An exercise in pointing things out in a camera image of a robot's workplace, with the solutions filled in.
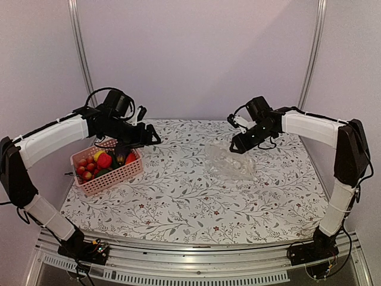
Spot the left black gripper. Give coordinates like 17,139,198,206
102,116,162,150

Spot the green toy cucumber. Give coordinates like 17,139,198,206
107,151,119,170

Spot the yellow toy pepper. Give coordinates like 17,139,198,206
93,150,105,162

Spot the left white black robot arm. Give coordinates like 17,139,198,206
1,104,161,259

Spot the green toy pepper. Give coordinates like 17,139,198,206
95,169,112,178

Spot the right aluminium frame post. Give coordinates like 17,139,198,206
297,0,327,109

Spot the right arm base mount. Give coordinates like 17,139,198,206
286,241,339,280

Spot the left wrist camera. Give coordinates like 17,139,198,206
102,89,147,126

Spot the clear zip top bag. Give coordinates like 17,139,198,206
205,144,257,181

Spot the front aluminium rail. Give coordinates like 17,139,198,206
26,231,375,285

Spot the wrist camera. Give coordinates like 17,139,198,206
227,95,273,133
102,89,147,126

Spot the left aluminium frame post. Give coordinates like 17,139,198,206
67,0,93,94

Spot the red toy pepper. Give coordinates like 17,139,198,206
97,153,113,169

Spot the floral patterned table mat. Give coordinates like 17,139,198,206
61,120,328,244

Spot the pink plastic basket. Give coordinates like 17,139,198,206
70,138,143,195

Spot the aluminium frame post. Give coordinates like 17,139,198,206
67,0,93,94
297,0,327,109

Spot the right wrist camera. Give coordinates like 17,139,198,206
227,95,273,133

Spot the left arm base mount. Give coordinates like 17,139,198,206
58,236,110,266

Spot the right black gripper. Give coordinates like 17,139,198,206
230,122,275,154

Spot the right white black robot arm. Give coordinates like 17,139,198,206
227,107,371,260

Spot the purple toy eggplant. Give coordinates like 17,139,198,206
114,145,130,166

